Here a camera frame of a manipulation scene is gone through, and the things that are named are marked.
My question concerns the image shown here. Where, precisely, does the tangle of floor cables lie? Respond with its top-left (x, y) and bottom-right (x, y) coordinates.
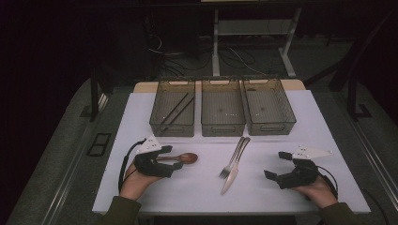
top-left (146, 34), bottom-right (261, 78)

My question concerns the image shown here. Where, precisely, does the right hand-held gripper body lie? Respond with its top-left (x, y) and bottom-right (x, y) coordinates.
top-left (276, 143), bottom-right (334, 190)

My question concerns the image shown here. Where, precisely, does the brown wooden spoon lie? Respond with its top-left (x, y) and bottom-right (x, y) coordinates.
top-left (155, 152), bottom-right (199, 166)

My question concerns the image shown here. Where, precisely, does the steel fork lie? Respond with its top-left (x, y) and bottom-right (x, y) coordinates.
top-left (219, 136), bottom-right (247, 180)

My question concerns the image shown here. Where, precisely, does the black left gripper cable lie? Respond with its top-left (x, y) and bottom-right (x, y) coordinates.
top-left (117, 138), bottom-right (147, 195)

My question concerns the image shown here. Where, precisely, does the person's left hand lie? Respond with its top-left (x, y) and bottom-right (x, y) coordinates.
top-left (119, 160), bottom-right (163, 202)

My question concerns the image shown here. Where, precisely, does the smoky clear plastic bin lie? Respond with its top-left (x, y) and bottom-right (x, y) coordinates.
top-left (200, 78), bottom-right (247, 138)
top-left (241, 77), bottom-right (298, 137)
top-left (148, 79), bottom-right (196, 138)

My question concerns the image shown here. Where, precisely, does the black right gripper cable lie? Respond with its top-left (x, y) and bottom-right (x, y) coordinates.
top-left (317, 164), bottom-right (340, 200)

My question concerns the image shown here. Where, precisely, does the person's right hand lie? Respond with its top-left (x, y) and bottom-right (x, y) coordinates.
top-left (290, 174), bottom-right (339, 210)

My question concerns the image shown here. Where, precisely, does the white metal desk frame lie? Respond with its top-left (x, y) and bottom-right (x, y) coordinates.
top-left (211, 7), bottom-right (303, 79)

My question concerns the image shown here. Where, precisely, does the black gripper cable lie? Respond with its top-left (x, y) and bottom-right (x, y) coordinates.
top-left (317, 164), bottom-right (340, 200)
top-left (117, 138), bottom-right (147, 195)

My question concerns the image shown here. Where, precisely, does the black chopstick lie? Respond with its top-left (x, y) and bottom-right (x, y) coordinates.
top-left (161, 97), bottom-right (195, 132)
top-left (160, 92), bottom-right (190, 126)

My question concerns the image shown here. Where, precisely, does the steel table knife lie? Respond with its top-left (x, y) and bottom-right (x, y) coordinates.
top-left (220, 136), bottom-right (252, 196)

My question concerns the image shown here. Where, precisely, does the black floor socket frame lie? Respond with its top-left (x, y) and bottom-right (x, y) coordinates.
top-left (86, 132), bottom-right (113, 158)

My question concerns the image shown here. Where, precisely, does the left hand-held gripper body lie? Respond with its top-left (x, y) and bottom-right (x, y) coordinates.
top-left (133, 134), bottom-right (176, 179)

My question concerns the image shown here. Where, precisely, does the black metal stand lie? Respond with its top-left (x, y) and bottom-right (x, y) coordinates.
top-left (89, 67), bottom-right (109, 123)
top-left (346, 76), bottom-right (374, 121)

